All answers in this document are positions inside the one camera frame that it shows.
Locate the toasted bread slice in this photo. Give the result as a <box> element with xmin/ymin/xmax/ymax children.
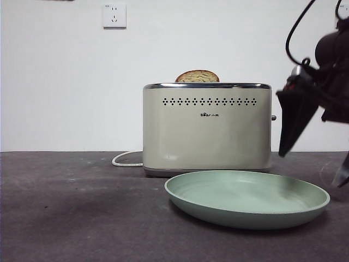
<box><xmin>174</xmin><ymin>69</ymin><xmax>220</xmax><ymax>83</ymax></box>

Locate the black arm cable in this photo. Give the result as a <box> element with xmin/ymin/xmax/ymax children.
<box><xmin>285</xmin><ymin>0</ymin><xmax>318</xmax><ymax>68</ymax></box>

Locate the white toaster power cord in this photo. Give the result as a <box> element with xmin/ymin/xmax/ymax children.
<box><xmin>111</xmin><ymin>151</ymin><xmax>144</xmax><ymax>167</ymax></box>

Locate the pale green round plate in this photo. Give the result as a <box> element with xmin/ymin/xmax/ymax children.
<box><xmin>164</xmin><ymin>170</ymin><xmax>330</xmax><ymax>230</ymax></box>

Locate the cream two-slot toaster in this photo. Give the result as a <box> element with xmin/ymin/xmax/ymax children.
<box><xmin>142</xmin><ymin>81</ymin><xmax>277</xmax><ymax>178</ymax></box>

